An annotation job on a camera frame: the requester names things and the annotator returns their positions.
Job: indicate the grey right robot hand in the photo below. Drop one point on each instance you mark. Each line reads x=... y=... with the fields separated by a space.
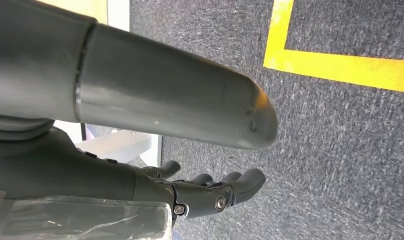
x=155 y=92

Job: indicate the clear plastic guard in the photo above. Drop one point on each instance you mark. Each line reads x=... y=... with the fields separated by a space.
x=89 y=222

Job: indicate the yellow floor tape outline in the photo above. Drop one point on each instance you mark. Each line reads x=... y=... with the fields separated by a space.
x=324 y=65

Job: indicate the white desk frame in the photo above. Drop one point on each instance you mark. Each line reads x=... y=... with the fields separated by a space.
x=125 y=145

